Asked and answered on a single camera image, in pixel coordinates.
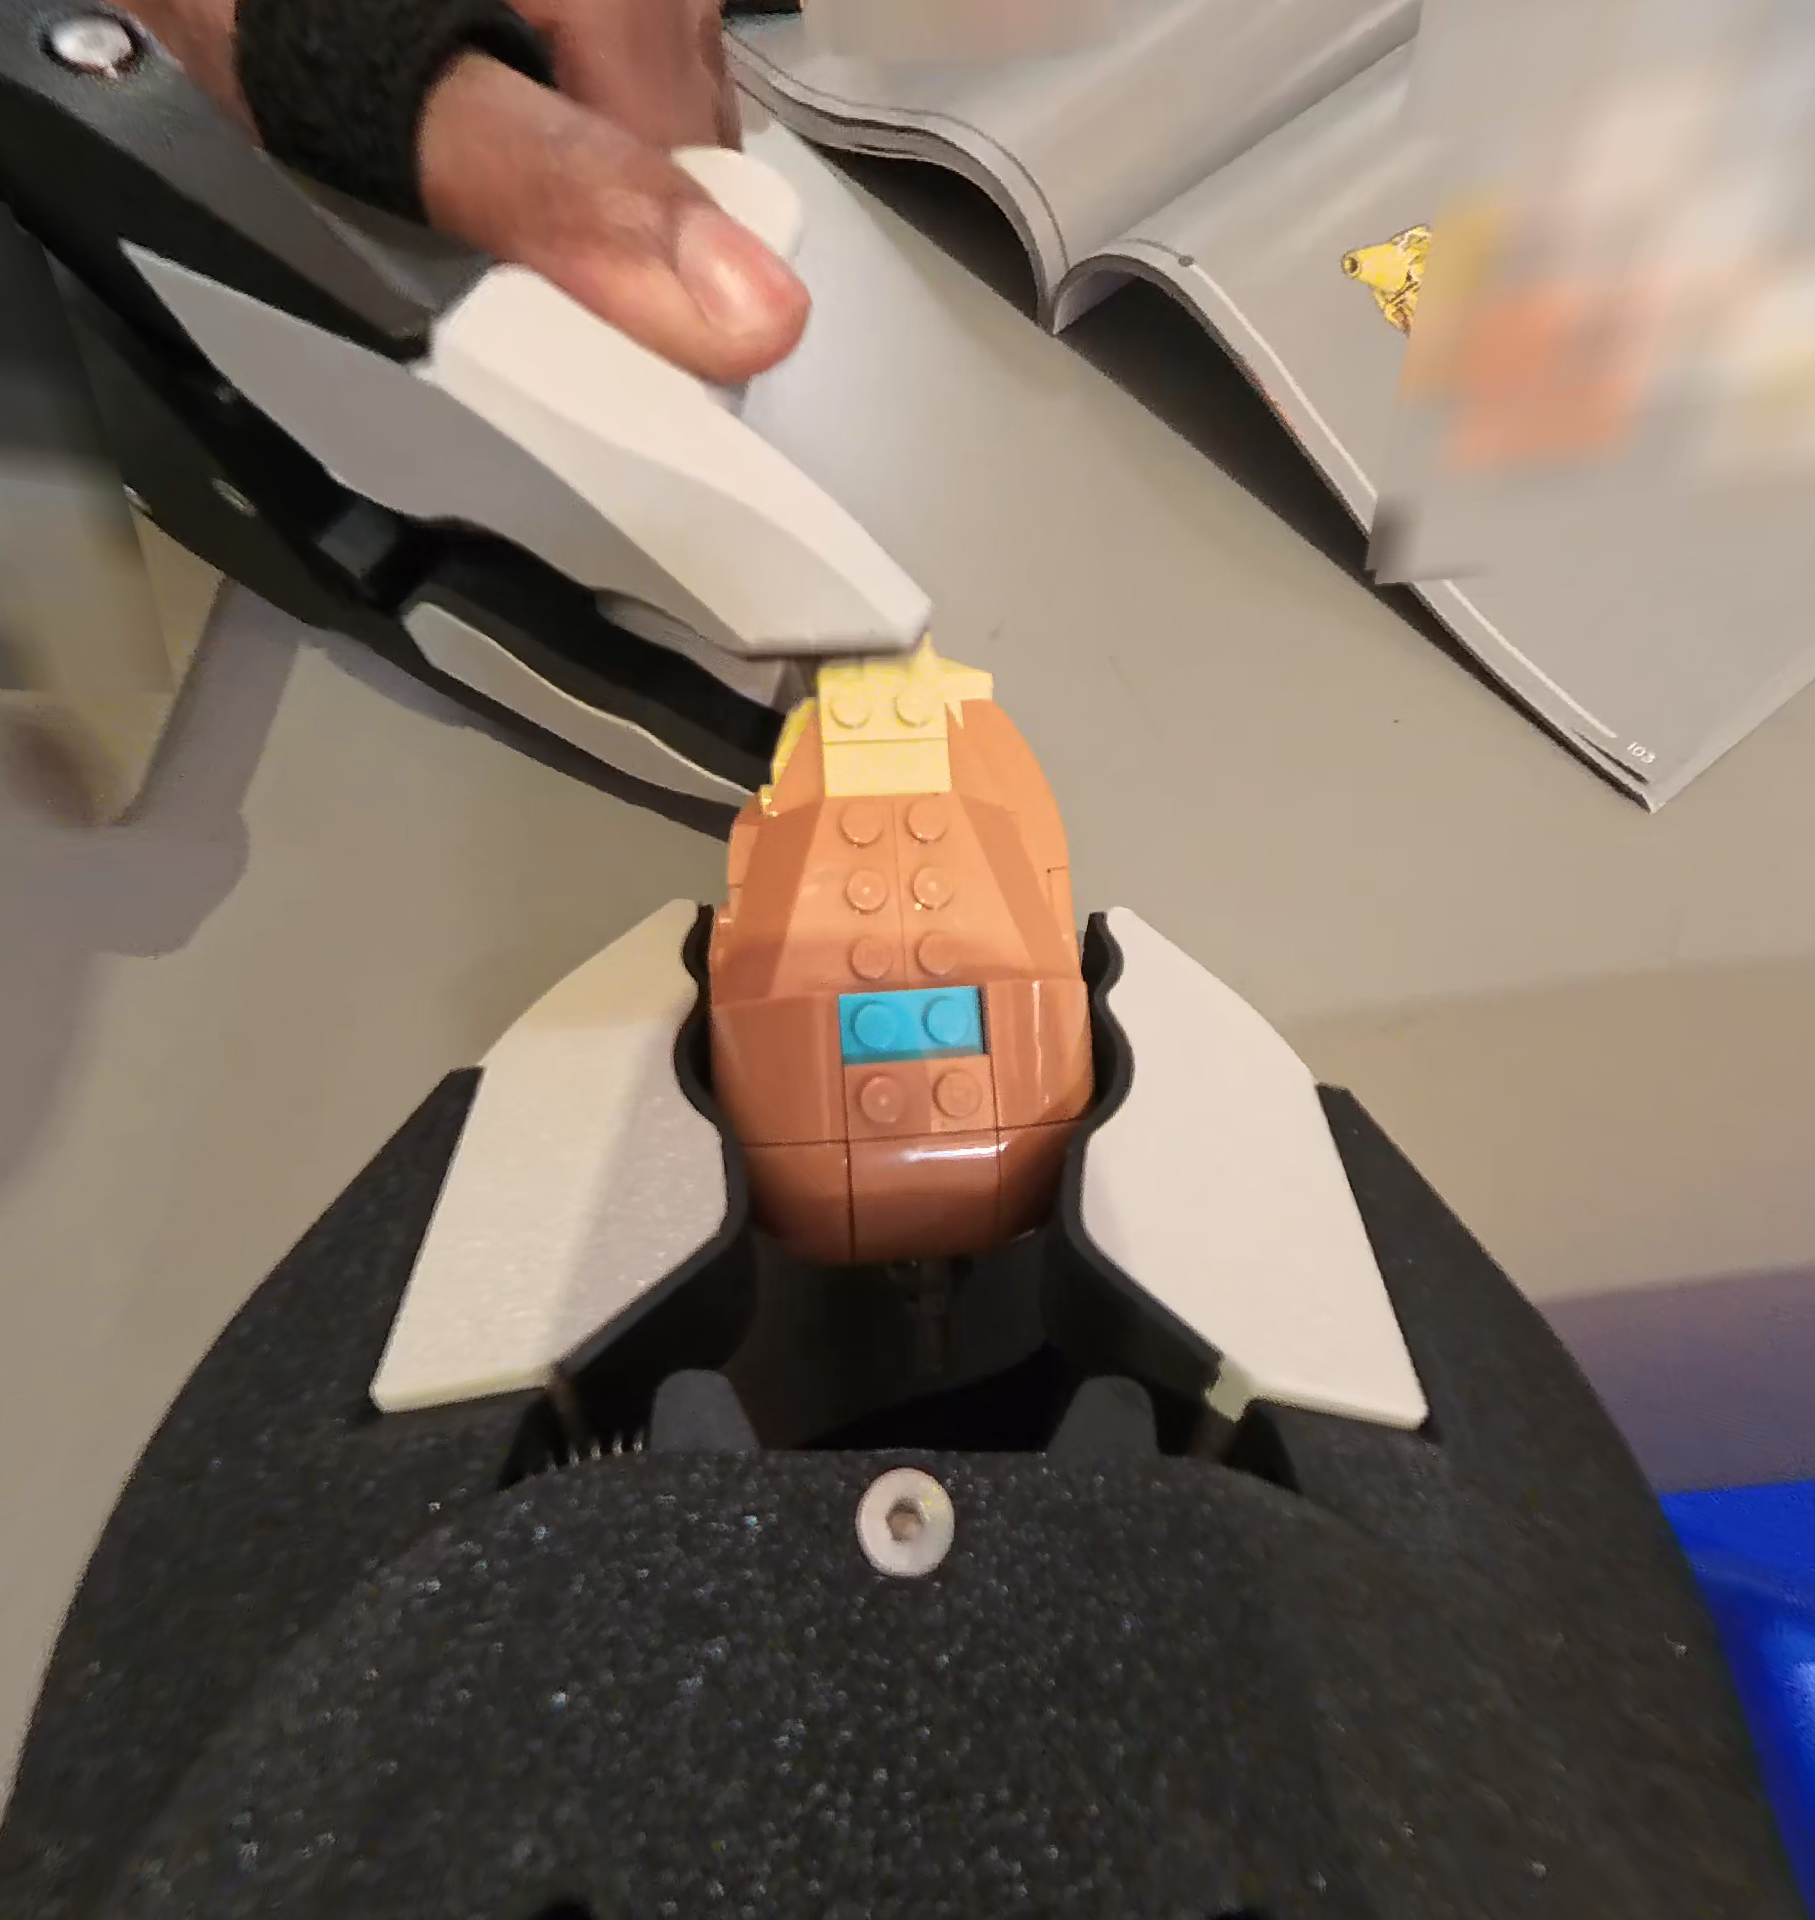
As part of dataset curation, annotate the blue plastic tray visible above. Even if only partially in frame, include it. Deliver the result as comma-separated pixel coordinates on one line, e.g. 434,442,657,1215
1656,1476,1815,1920

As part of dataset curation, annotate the brown toy brick model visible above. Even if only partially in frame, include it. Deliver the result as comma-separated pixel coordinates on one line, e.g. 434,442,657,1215
708,638,1103,1266

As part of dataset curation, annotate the open grey instruction booklet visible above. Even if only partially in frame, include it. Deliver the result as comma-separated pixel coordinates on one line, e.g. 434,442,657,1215
727,0,1815,816

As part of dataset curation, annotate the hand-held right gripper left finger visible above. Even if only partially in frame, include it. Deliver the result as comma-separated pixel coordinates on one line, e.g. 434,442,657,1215
370,898,751,1417

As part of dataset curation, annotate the person's left hand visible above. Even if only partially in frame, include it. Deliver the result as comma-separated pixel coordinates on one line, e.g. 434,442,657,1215
142,0,814,387

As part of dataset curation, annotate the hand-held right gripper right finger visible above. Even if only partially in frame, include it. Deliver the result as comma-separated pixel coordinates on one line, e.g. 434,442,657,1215
1050,904,1431,1431

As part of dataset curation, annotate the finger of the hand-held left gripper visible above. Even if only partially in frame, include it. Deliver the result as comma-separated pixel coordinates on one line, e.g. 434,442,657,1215
398,597,792,837
120,240,934,659

